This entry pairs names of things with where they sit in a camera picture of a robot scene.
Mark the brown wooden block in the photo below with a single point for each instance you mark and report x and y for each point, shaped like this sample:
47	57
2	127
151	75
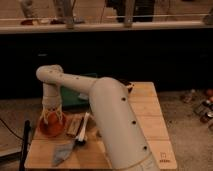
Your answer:
73	126

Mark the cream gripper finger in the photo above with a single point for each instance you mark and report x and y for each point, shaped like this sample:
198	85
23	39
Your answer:
59	114
43	116

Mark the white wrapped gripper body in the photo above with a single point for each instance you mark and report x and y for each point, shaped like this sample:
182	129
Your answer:
51	96

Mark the grey triangular cloth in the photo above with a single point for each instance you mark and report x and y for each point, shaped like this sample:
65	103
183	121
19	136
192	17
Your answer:
61	153

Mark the wooden railing shelf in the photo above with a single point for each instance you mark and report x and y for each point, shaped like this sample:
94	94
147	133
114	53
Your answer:
158	23

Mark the black stand pole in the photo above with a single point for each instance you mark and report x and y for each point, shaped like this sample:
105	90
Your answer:
24	146

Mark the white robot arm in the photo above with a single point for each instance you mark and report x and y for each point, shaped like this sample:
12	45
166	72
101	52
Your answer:
125	143

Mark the clutter pile on floor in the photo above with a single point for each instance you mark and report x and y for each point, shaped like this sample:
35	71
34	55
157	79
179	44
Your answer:
205	109

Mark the red apple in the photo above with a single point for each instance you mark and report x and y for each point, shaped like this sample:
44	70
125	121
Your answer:
53	120

